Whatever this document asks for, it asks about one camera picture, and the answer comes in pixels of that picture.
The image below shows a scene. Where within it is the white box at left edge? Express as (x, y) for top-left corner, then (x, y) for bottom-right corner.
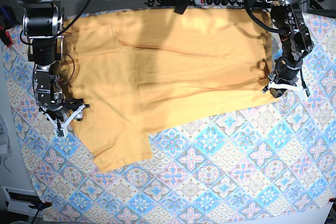
(0, 115), (11, 157)

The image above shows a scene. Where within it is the white vent panel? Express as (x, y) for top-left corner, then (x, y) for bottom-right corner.
(2, 186), (39, 216)

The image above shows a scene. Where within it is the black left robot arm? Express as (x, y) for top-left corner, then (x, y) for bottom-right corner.
(243, 0), (313, 100)

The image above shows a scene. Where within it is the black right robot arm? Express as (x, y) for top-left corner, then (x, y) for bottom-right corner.
(17, 0), (89, 137)

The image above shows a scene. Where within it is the red black clamp left top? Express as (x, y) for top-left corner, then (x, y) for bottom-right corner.
(1, 6), (14, 48)

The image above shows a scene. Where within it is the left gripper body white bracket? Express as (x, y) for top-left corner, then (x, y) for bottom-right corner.
(261, 57), (311, 101)

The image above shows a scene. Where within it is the black remote-like device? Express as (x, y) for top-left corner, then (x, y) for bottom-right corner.
(174, 0), (192, 15)

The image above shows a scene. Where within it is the white power strip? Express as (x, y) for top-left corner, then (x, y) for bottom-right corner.
(194, 0), (243, 8)

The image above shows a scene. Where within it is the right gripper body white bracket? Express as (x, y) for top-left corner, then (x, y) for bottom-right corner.
(39, 99), (90, 137)

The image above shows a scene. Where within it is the red black clamp bottom left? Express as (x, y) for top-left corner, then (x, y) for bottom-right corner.
(28, 201), (52, 211)

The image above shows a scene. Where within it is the patterned blue tile tablecloth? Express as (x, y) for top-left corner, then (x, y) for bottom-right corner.
(1, 14), (335, 223)

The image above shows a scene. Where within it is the yellow orange T-shirt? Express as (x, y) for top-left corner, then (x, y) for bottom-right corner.
(65, 8), (274, 172)

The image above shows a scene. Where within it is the red black clamp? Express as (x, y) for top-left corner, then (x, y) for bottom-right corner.
(28, 201), (52, 211)
(1, 6), (14, 48)

